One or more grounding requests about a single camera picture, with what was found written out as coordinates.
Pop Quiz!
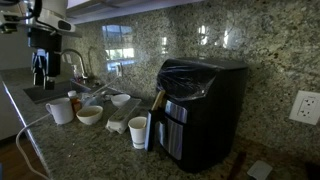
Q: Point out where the white wall outlet with plug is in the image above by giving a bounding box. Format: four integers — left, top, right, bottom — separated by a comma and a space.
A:
114, 62, 124, 78

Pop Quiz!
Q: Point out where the cream bowl with brown contents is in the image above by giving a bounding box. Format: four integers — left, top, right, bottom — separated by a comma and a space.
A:
76, 105, 104, 126

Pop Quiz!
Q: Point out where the bare white wall outlet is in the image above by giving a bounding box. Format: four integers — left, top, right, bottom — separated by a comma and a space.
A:
288, 90, 320, 126

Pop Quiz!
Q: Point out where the white ceramic mug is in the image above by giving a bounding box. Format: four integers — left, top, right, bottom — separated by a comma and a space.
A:
45, 97, 75, 126

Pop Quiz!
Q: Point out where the white power cable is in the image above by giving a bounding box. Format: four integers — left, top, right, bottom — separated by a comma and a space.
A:
15, 113, 52, 180

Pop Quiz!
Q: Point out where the white paper cup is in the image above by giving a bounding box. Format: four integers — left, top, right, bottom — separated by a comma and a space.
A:
127, 116, 148, 150

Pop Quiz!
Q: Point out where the crumpled grey cloth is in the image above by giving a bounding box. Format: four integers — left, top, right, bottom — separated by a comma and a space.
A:
80, 92, 113, 108

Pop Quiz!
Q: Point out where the curved metal faucet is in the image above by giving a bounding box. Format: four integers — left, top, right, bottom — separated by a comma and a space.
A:
59, 48, 89, 80

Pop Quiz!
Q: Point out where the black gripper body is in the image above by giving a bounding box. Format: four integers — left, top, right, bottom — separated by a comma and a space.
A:
28, 28, 63, 64

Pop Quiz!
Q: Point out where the egg carton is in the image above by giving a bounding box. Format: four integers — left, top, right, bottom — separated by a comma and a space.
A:
105, 97, 142, 135

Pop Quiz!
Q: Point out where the clear soap dispenser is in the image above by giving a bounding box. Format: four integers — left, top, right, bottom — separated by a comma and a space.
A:
71, 64, 83, 83

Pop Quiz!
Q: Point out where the amber bottle with white cap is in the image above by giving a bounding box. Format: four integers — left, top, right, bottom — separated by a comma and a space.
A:
67, 90, 83, 114

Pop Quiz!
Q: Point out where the wooden spoon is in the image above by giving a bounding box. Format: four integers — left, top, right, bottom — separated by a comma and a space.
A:
151, 89, 167, 112

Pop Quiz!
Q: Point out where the empty white bowl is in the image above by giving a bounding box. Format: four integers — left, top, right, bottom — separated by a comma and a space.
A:
110, 93, 132, 108

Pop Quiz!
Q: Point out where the dark kitchen sink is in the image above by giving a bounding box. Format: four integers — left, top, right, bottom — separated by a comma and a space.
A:
23, 79, 93, 104

